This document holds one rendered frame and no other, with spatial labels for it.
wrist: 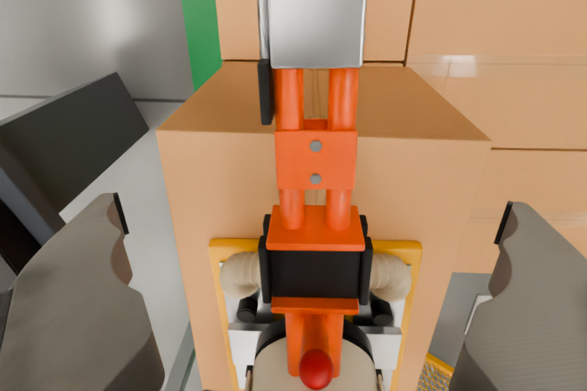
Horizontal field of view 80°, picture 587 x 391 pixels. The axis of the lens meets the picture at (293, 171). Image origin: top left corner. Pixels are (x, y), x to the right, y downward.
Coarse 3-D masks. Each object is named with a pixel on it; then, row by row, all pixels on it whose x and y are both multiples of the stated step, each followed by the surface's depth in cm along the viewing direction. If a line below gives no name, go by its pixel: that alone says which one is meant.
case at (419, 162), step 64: (256, 64) 76; (192, 128) 43; (256, 128) 43; (384, 128) 44; (448, 128) 44; (192, 192) 46; (256, 192) 46; (320, 192) 45; (384, 192) 45; (448, 192) 44; (192, 256) 51; (448, 256) 49; (192, 320) 58
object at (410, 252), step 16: (400, 256) 47; (416, 256) 47; (416, 272) 48; (368, 304) 51; (384, 304) 49; (400, 304) 50; (352, 320) 53; (368, 320) 52; (384, 320) 49; (400, 320) 52; (400, 352) 56; (400, 368) 58; (384, 384) 59
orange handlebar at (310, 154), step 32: (288, 96) 25; (352, 96) 25; (288, 128) 26; (320, 128) 29; (352, 128) 26; (288, 160) 27; (320, 160) 27; (352, 160) 27; (288, 192) 29; (288, 224) 30; (288, 320) 36; (288, 352) 39
